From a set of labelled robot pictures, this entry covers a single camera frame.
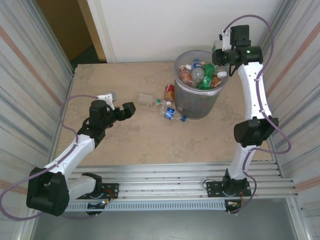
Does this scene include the green plastic soda bottle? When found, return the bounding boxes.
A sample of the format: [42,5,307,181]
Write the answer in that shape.
[196,76,213,90]
[202,63,216,77]

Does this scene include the clear bottle Pepsi blue label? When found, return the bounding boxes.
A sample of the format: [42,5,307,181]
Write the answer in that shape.
[191,58,205,83]

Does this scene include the clear plastic bin liner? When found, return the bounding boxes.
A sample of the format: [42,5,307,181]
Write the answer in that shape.
[174,50,230,97]

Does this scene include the grey mesh waste bin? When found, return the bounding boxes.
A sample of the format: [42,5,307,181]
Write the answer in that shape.
[174,50,230,120]

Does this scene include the brown wooden door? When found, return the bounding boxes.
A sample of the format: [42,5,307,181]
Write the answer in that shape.
[36,0,107,68]

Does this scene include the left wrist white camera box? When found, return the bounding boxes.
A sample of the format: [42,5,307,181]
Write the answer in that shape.
[96,91,117,111]

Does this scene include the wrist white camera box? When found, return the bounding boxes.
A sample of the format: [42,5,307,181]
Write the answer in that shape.
[96,91,117,111]
[219,29,233,51]

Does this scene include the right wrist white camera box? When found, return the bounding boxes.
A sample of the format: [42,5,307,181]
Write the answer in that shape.
[219,29,233,51]

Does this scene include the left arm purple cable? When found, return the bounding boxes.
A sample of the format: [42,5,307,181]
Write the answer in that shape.
[0,94,100,221]

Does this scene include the aluminium frame rails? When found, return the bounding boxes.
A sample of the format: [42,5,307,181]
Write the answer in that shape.
[29,161,300,201]

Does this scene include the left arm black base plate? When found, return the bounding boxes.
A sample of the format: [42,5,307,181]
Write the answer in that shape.
[74,182,120,200]

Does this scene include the white door frame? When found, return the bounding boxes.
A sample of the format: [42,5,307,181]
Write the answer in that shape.
[86,0,118,64]

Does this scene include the grey slotted cable duct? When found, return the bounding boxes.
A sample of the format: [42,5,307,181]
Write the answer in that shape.
[37,201,227,212]

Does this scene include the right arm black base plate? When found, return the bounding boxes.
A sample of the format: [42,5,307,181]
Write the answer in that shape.
[206,180,252,198]

